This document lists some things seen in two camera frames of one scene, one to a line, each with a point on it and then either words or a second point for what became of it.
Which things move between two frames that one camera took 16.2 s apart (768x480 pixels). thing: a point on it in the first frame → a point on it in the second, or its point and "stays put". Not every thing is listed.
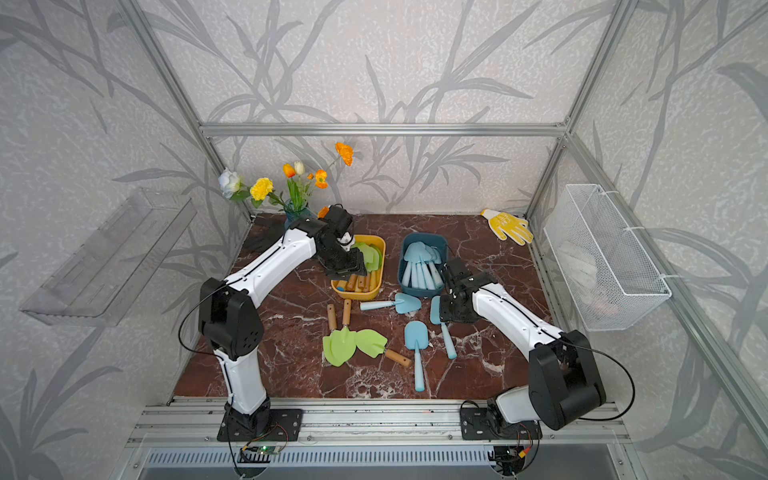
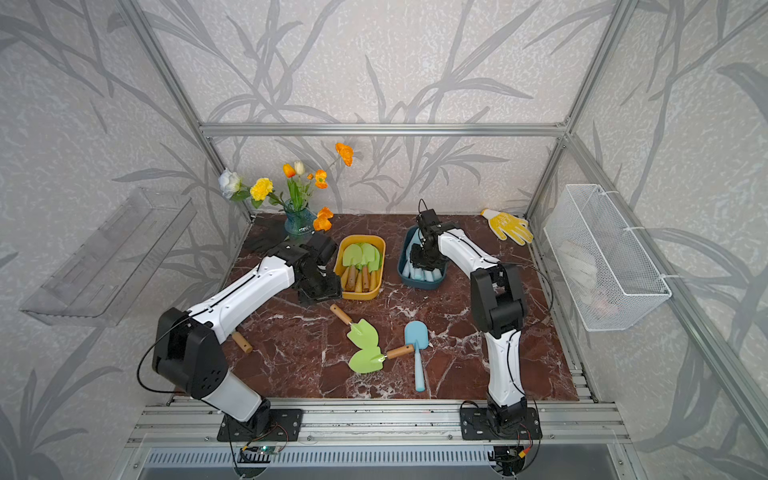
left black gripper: (356, 265) → (335, 290)
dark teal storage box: (420, 260) stays put
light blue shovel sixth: (416, 337) stays put
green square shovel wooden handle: (372, 342) → (369, 360)
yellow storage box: (364, 287) stays put
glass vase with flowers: (295, 202) stays put
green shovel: (343, 340) → (361, 333)
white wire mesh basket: (607, 269) stays put
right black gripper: (447, 317) → (415, 261)
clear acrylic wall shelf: (104, 278) stays put
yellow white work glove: (507, 225) stays put
